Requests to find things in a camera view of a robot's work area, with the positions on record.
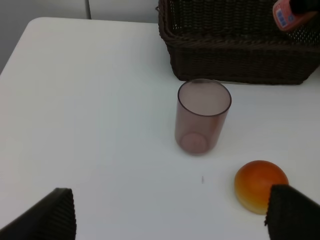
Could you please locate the pink bottle white cap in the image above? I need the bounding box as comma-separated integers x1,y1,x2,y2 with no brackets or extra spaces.
272,0,320,32

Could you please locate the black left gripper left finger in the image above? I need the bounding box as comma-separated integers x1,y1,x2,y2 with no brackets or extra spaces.
0,188,77,240

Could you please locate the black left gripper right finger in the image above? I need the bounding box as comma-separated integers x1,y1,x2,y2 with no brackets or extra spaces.
264,184,320,240

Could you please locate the translucent purple plastic cup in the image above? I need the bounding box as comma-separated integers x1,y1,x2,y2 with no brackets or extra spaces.
174,79,232,155

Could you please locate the dark brown wicker basket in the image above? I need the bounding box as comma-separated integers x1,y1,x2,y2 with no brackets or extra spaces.
157,0,320,85

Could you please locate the orange round bread bun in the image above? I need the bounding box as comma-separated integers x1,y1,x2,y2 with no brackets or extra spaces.
234,160,289,215

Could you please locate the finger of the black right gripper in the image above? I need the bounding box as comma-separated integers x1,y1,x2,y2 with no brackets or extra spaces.
289,0,320,15

